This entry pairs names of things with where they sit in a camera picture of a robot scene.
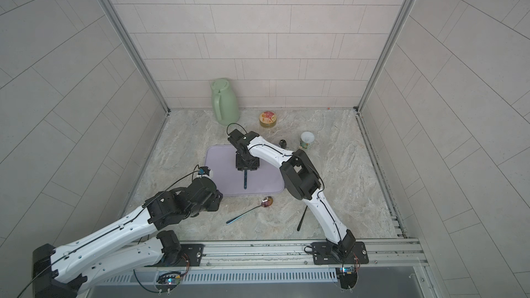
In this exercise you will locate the left corner aluminium post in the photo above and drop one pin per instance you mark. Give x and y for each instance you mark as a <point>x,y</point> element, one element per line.
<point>132,50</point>

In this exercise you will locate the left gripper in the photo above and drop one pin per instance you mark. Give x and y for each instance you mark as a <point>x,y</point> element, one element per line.
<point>213,201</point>

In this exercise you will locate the controller board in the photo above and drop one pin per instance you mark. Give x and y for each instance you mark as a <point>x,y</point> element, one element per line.
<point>167,282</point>
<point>347,277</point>

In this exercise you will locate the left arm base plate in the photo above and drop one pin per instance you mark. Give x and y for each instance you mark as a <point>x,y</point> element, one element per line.
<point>190,255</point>

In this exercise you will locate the green thermos jug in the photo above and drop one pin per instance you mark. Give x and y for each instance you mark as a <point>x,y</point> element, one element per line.
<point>224,102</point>

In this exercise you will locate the right corner aluminium post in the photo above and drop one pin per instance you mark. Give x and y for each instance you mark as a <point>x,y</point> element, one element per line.
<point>398,25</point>

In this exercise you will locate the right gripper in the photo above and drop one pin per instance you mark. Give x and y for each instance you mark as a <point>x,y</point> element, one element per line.
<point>239,166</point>

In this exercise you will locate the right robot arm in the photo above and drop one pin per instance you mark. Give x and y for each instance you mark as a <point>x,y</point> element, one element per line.
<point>303,182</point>

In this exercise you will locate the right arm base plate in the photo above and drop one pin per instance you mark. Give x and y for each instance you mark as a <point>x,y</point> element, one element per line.
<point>326,253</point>

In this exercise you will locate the aluminium mounting rail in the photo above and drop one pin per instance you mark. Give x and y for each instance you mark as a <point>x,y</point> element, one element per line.
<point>220,255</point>

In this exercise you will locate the right controller board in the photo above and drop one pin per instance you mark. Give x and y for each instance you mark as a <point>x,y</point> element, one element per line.
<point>347,277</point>

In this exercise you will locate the black spoon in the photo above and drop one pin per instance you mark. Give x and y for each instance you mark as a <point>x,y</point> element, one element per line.
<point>302,219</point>
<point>283,144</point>

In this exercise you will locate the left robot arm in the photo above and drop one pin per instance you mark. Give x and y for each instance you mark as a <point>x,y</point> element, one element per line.
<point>140,238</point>

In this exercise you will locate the round floral tin can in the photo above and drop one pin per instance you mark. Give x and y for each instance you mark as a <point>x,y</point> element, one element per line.
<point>267,119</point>

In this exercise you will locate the left controller board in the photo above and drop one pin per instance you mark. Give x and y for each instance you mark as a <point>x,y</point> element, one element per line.
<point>167,282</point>

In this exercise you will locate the lilac plastic tray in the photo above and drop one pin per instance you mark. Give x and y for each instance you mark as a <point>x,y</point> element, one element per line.
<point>267,179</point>

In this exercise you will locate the iridescent rainbow spoon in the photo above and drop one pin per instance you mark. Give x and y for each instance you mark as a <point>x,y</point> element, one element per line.
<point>265,203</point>

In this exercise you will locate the corner aluminium post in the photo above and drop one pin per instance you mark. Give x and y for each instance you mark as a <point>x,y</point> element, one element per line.
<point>132,50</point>
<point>398,25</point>

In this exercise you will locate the small white printed cup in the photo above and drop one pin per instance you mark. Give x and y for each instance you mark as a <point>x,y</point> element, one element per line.
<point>306,139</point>

